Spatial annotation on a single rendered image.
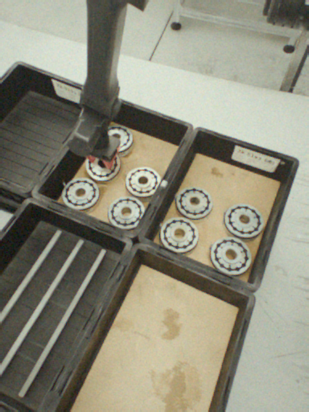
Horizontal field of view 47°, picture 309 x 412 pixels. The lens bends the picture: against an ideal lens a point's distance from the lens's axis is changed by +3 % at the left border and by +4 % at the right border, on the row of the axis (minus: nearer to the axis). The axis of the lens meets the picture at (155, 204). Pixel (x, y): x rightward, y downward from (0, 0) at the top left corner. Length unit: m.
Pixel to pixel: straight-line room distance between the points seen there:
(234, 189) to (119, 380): 0.58
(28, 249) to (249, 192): 0.63
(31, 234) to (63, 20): 2.29
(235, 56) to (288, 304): 2.04
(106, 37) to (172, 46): 2.25
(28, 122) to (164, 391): 0.87
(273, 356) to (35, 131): 0.94
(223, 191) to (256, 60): 1.85
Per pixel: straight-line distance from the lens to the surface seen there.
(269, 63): 2.80
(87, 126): 0.82
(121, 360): 0.88
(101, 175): 1.02
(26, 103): 1.29
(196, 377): 0.88
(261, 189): 1.07
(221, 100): 1.45
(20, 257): 0.99
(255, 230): 0.97
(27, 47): 1.72
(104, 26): 0.57
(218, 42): 2.89
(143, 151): 1.10
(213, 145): 1.06
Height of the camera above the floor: 1.70
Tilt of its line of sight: 61 degrees down
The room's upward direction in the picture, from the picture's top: 1 degrees clockwise
